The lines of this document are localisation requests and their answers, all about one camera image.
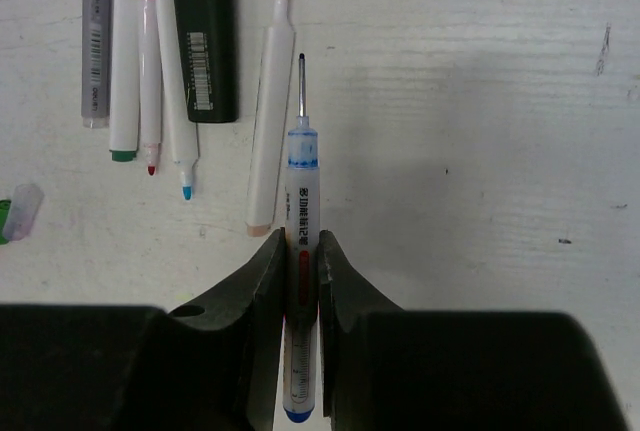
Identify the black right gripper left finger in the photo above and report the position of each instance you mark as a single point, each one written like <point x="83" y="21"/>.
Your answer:
<point x="213" y="362"/>

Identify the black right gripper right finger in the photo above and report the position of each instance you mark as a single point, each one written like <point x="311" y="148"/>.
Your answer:
<point x="346" y="301"/>

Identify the blue ballpoint pen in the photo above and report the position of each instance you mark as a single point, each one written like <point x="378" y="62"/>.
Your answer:
<point x="302" y="230"/>

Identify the orange capped white marker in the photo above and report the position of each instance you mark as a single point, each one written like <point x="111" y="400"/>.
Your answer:
<point x="270" y="119"/>

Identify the blue capped white marker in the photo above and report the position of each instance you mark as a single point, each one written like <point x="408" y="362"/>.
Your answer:
<point x="182" y="132"/>

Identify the green pen cap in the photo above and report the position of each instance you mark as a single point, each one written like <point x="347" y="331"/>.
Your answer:
<point x="5" y="205"/>

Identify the red capped white marker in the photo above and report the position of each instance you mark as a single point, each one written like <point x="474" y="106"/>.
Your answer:
<point x="150" y="85"/>

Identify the green black highlighter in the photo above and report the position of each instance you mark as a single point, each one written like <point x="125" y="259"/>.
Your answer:
<point x="209" y="58"/>

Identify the white marker green end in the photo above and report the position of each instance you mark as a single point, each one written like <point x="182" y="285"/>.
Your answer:
<point x="125" y="82"/>

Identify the purple highlighter pen body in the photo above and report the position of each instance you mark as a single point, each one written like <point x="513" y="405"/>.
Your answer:
<point x="96" y="62"/>

